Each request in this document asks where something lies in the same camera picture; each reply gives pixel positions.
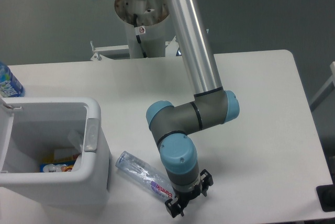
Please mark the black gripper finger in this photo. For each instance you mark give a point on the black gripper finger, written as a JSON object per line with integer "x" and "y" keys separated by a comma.
{"x": 206, "y": 181}
{"x": 175, "y": 206}

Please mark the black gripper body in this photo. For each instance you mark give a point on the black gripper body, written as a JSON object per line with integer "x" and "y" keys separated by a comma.
{"x": 186, "y": 193}

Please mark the clear plastic water bottle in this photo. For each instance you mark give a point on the clear plastic water bottle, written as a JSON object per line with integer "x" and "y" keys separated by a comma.
{"x": 147, "y": 176}

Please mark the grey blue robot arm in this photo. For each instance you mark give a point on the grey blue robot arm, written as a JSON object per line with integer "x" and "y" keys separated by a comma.
{"x": 208, "y": 105}

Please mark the white open trash can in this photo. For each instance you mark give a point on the white open trash can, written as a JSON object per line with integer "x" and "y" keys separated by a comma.
{"x": 32, "y": 128}

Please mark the black table clamp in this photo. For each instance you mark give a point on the black table clamp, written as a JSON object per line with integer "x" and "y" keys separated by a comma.
{"x": 326, "y": 197}

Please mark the yellow snack package in bin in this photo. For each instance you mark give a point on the yellow snack package in bin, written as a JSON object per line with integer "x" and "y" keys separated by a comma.
{"x": 61, "y": 160}

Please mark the blue labelled bottle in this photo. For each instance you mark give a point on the blue labelled bottle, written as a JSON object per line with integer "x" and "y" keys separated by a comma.
{"x": 10, "y": 85}

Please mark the white mounting bracket frame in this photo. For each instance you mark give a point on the white mounting bracket frame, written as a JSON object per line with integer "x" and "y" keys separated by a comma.
{"x": 120, "y": 52}

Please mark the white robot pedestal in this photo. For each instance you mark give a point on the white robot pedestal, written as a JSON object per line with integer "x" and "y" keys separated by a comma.
{"x": 146, "y": 41}

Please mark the white frame at right edge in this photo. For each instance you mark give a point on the white frame at right edge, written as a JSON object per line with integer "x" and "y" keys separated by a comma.
{"x": 326, "y": 89}

